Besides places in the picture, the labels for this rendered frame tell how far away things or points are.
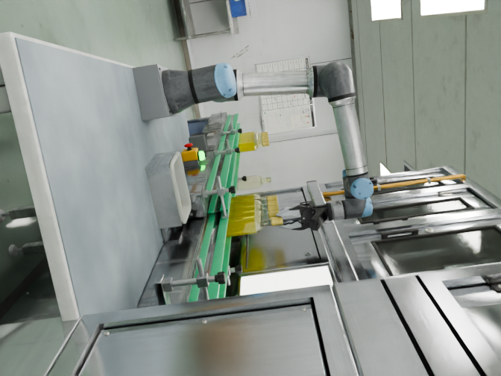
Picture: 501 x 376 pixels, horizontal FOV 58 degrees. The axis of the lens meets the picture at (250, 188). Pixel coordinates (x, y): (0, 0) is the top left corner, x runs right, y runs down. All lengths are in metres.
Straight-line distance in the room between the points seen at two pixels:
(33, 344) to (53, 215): 0.23
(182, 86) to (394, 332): 1.07
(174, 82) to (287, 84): 0.42
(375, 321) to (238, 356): 0.23
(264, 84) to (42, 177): 0.99
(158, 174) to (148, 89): 0.28
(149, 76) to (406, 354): 1.16
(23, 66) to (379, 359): 0.76
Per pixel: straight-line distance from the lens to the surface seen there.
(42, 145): 0.90
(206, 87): 1.54
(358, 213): 1.75
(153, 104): 1.55
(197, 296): 1.27
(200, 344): 0.80
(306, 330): 0.79
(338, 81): 1.57
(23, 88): 0.90
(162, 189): 1.50
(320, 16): 7.64
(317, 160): 7.94
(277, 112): 7.67
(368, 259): 1.76
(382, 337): 0.75
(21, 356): 0.92
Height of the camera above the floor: 1.16
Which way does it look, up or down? 3 degrees down
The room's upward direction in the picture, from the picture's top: 82 degrees clockwise
